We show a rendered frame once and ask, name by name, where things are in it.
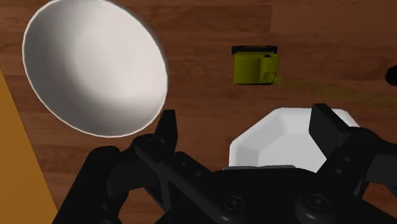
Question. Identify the large round white bowl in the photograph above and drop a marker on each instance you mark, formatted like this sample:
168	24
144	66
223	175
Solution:
93	68

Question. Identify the small black round object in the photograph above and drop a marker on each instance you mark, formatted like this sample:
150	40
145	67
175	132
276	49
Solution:
392	75

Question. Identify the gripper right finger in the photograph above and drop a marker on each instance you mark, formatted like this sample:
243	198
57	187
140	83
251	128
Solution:
344	149

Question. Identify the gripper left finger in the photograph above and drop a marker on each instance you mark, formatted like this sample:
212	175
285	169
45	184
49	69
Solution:
161	173

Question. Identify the white faceted bowl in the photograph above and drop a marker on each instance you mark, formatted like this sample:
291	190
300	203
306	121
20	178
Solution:
279	142

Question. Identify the yellow-green box with black lid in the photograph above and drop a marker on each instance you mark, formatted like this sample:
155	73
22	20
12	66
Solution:
252	66

